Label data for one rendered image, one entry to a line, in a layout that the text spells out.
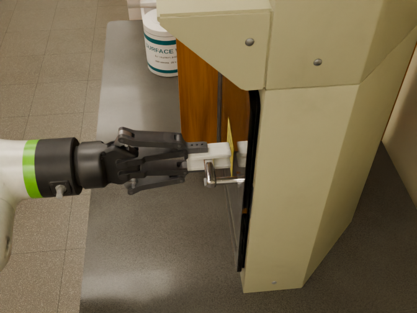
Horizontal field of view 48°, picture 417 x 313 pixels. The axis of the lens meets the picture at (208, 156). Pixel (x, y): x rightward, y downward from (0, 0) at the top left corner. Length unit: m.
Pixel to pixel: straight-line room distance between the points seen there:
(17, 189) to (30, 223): 1.55
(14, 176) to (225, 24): 0.41
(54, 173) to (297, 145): 0.36
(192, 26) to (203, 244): 0.57
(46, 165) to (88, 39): 2.70
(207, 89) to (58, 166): 0.40
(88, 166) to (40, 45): 2.73
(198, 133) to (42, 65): 2.24
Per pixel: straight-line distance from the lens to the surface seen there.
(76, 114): 2.77
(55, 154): 0.74
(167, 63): 1.33
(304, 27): 0.51
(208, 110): 1.04
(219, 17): 0.48
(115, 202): 1.05
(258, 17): 0.49
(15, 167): 0.75
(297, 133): 0.60
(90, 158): 0.73
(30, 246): 2.22
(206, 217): 1.00
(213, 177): 0.71
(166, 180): 0.78
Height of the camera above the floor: 1.74
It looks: 46 degrees down
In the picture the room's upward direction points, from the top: straight up
